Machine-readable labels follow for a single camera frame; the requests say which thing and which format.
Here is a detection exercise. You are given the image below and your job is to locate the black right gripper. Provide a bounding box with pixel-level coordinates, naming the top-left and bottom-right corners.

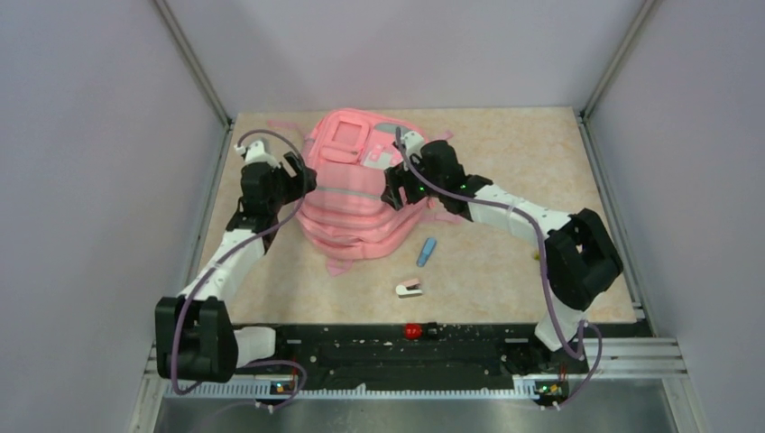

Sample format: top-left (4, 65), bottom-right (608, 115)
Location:
top-left (382, 152), bottom-right (445, 211)

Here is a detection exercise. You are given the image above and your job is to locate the blue eraser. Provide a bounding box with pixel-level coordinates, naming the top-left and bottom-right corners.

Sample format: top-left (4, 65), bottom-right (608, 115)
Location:
top-left (416, 237), bottom-right (437, 267)

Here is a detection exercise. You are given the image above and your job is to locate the pink student backpack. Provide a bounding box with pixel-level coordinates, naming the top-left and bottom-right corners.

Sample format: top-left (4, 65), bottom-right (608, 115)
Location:
top-left (297, 108), bottom-right (460, 276)

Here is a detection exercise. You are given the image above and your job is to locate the red black stamp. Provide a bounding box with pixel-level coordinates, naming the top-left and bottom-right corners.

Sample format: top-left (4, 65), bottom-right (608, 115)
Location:
top-left (403, 322), bottom-right (439, 340)

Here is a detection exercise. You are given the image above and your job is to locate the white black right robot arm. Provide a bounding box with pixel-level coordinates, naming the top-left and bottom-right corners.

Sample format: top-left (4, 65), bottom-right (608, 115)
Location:
top-left (381, 134), bottom-right (624, 372)

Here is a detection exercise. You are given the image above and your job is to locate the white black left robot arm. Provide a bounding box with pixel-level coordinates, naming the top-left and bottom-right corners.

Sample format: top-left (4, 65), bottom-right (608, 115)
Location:
top-left (154, 146), bottom-right (316, 384)

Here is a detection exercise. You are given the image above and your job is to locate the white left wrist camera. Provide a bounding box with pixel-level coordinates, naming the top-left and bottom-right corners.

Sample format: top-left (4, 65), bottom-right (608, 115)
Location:
top-left (235, 139), bottom-right (280, 168)

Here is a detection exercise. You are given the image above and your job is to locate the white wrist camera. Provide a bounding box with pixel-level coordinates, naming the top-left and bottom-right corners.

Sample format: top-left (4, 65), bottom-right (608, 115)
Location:
top-left (235, 139), bottom-right (280, 168)
top-left (398, 131), bottom-right (427, 158)

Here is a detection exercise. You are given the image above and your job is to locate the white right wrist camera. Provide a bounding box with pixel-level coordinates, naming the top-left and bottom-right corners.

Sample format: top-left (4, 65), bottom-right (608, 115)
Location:
top-left (398, 131), bottom-right (427, 158)

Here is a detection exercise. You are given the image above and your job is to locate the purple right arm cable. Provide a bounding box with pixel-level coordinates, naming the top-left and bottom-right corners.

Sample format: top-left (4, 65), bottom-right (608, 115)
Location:
top-left (394, 126), bottom-right (604, 410)

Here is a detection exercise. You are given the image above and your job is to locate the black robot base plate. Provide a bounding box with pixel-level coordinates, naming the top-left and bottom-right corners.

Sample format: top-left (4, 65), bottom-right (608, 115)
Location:
top-left (173, 322), bottom-right (659, 396)

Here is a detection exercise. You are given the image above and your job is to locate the aluminium frame rail left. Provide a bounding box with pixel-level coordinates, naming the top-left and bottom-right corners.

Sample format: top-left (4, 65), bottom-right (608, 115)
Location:
top-left (150, 1), bottom-right (232, 286)

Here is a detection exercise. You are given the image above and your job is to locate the aluminium frame rail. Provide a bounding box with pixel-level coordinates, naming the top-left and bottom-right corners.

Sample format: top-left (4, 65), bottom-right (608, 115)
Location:
top-left (150, 1), bottom-right (232, 286)
top-left (576, 0), bottom-right (662, 336)

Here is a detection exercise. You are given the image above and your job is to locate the aluminium frame rail right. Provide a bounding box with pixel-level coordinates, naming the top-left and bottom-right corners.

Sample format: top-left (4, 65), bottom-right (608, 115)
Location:
top-left (576, 0), bottom-right (662, 336)

